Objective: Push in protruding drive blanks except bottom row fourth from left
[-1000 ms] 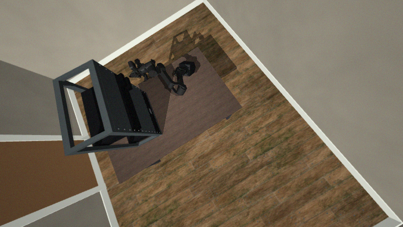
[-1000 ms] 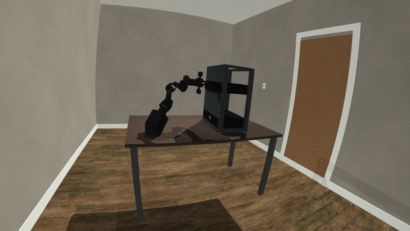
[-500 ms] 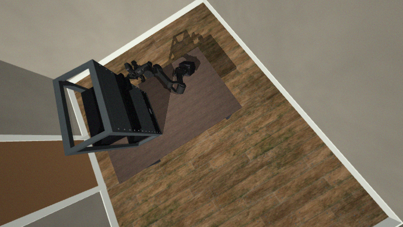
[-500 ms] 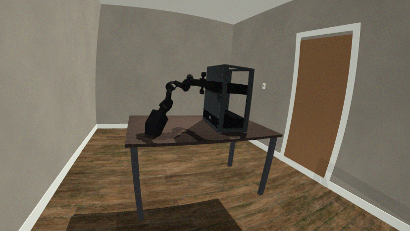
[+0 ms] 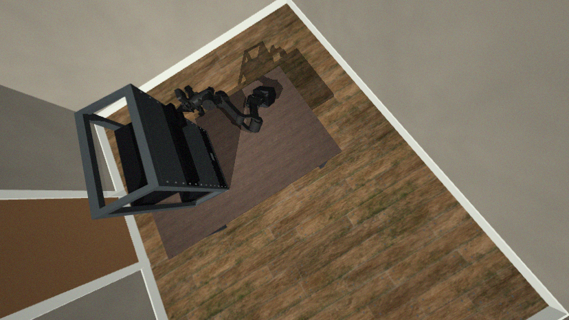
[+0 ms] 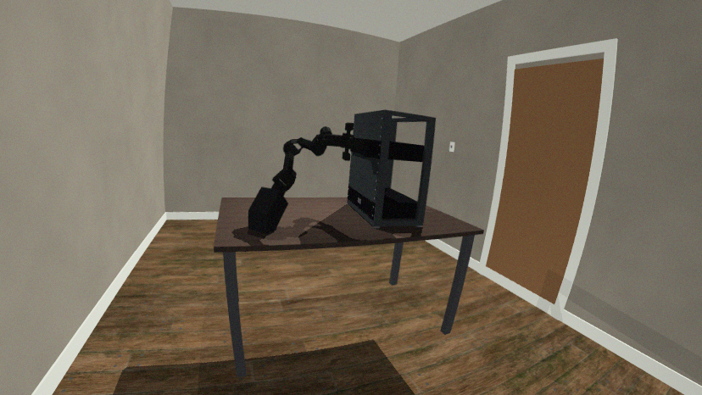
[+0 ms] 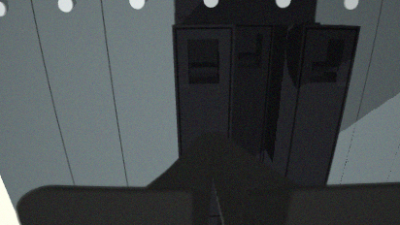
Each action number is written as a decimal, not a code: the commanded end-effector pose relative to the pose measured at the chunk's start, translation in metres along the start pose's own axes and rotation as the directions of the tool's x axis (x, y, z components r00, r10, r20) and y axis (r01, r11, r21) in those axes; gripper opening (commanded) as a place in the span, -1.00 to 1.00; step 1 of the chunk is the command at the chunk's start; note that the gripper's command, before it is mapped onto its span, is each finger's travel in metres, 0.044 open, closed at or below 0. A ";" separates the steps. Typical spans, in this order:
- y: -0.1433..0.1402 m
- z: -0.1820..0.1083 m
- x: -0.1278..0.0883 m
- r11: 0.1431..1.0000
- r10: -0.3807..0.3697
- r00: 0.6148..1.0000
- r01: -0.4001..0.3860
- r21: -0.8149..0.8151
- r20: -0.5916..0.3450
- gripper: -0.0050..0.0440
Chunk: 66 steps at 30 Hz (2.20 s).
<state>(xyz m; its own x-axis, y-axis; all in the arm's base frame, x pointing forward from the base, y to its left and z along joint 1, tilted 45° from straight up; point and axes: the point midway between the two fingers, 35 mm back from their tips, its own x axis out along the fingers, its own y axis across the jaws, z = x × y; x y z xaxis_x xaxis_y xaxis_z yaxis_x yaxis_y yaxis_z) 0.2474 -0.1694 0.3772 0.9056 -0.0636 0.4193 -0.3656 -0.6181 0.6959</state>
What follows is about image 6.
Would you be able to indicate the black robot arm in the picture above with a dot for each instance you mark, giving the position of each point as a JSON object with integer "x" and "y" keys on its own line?
{"x": 288, "y": 175}

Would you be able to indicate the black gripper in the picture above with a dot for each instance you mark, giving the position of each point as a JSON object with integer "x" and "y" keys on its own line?
{"x": 348, "y": 127}

